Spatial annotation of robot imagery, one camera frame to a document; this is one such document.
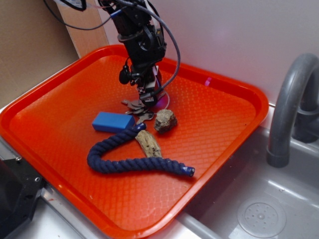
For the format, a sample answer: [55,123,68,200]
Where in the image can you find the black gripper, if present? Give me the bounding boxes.
[118,25,166,107]

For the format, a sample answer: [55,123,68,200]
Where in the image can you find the silver keys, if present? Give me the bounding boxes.
[121,93,170,124]

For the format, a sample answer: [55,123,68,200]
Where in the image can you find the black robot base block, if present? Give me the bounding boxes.
[0,157,44,239]

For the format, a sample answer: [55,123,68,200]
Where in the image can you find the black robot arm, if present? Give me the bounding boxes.
[98,0,166,107]

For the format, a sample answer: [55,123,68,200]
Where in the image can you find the brown rock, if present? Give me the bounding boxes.
[154,109,177,134]

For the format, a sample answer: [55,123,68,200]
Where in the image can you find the blue rectangular block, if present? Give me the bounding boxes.
[92,112,135,133]

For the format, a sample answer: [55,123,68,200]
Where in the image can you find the tan wood piece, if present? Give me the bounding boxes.
[135,130,162,157]

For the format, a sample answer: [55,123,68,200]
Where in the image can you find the light wooden board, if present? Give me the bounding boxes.
[57,0,109,58]

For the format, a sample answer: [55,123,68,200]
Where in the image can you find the orange plastic tray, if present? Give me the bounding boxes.
[0,45,269,239]

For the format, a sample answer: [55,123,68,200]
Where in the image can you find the grey curved faucet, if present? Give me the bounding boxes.
[267,53,319,168]

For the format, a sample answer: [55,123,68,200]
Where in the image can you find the grey plastic sink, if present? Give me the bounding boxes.
[175,124,319,239]

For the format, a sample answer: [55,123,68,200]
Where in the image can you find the braided grey cable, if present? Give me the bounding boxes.
[117,0,181,100]

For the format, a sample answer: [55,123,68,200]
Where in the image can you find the dark blue twisted rope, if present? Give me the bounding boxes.
[87,121,195,178]

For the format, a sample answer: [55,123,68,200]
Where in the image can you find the thin black cable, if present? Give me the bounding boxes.
[43,0,128,31]

